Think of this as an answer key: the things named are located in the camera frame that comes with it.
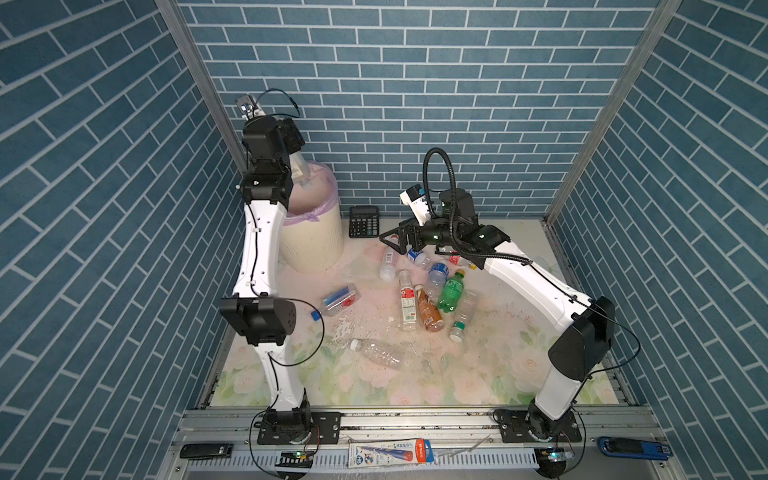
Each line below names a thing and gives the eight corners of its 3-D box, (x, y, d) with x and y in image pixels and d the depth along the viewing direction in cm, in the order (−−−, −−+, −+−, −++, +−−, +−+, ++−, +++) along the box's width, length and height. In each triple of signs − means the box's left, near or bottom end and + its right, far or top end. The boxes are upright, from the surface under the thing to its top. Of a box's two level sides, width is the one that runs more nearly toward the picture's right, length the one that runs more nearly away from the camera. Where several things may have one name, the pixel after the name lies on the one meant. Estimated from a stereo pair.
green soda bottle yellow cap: (432, 306, 96) (433, 300, 93) (454, 272, 104) (455, 266, 102) (450, 316, 94) (452, 311, 91) (471, 281, 102) (473, 275, 99)
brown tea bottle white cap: (426, 334, 91) (427, 326, 87) (413, 292, 101) (414, 284, 96) (442, 330, 92) (444, 323, 88) (428, 290, 101) (430, 281, 97)
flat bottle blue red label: (316, 325, 93) (313, 319, 90) (309, 312, 96) (306, 305, 93) (363, 300, 99) (362, 293, 96) (356, 287, 102) (354, 281, 99)
